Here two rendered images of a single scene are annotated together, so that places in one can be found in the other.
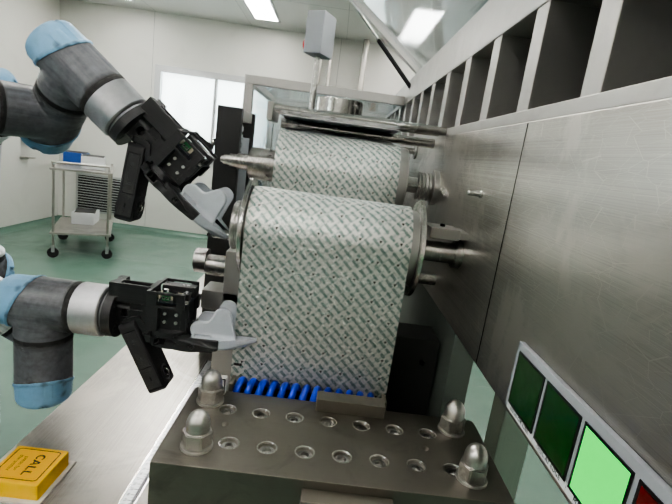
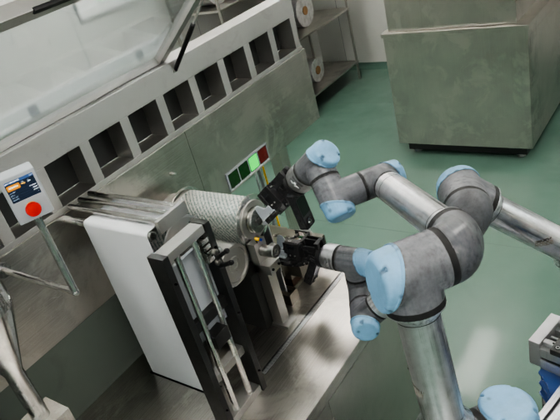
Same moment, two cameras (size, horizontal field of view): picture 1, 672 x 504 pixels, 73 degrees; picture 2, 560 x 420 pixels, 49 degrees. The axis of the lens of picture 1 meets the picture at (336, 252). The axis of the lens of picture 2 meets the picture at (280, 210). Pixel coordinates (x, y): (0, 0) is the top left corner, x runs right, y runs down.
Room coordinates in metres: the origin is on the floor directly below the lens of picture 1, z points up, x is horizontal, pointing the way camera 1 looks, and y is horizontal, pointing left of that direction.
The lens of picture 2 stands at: (1.74, 1.24, 2.09)
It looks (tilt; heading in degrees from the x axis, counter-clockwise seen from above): 29 degrees down; 223
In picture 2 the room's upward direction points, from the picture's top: 16 degrees counter-clockwise
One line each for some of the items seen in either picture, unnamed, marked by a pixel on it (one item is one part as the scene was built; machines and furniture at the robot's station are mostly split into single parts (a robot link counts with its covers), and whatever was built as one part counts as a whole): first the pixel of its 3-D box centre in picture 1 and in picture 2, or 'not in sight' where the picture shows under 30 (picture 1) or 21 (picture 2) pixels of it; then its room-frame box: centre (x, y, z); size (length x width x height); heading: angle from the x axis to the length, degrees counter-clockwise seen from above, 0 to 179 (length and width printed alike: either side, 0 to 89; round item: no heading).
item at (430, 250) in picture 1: (437, 251); not in sight; (0.69, -0.16, 1.25); 0.07 x 0.04 x 0.04; 92
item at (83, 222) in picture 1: (84, 202); not in sight; (4.79, 2.74, 0.51); 0.91 x 0.58 x 1.02; 26
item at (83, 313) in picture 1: (98, 308); (330, 257); (0.62, 0.33, 1.11); 0.08 x 0.05 x 0.08; 2
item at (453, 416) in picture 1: (454, 415); not in sight; (0.56, -0.19, 1.05); 0.04 x 0.04 x 0.04
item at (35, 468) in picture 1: (27, 471); not in sight; (0.52, 0.36, 0.91); 0.07 x 0.07 x 0.02; 2
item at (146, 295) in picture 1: (153, 311); (307, 250); (0.62, 0.25, 1.12); 0.12 x 0.08 x 0.09; 92
